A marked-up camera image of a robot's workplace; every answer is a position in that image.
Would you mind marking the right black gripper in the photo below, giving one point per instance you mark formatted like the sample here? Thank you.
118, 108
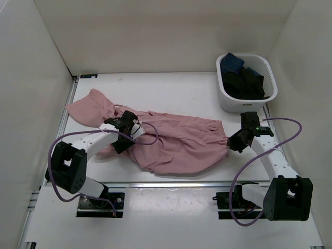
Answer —
233, 144

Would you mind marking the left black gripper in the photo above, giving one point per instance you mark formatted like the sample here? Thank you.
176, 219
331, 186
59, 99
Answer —
121, 147

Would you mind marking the pink trousers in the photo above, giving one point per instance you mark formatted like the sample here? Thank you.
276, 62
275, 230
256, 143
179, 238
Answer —
172, 144

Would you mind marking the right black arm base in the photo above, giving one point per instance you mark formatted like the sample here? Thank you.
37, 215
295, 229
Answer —
242, 209

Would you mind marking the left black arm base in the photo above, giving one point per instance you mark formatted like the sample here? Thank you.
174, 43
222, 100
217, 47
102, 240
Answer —
89, 208

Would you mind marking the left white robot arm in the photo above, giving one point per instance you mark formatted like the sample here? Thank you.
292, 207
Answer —
68, 163

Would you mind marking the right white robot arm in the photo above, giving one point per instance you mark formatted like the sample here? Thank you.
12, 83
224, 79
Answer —
289, 195

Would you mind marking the black folded garment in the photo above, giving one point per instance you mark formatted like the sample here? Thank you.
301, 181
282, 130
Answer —
244, 85

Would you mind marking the white plastic laundry basket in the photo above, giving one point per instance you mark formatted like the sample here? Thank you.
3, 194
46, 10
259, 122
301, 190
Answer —
261, 66

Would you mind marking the small dark label sticker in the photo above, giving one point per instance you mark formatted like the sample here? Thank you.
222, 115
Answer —
88, 76

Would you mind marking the blue folded garment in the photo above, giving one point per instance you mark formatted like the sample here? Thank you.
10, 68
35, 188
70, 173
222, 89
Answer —
231, 63

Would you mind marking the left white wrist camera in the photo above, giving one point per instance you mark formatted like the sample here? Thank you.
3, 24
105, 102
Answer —
137, 130

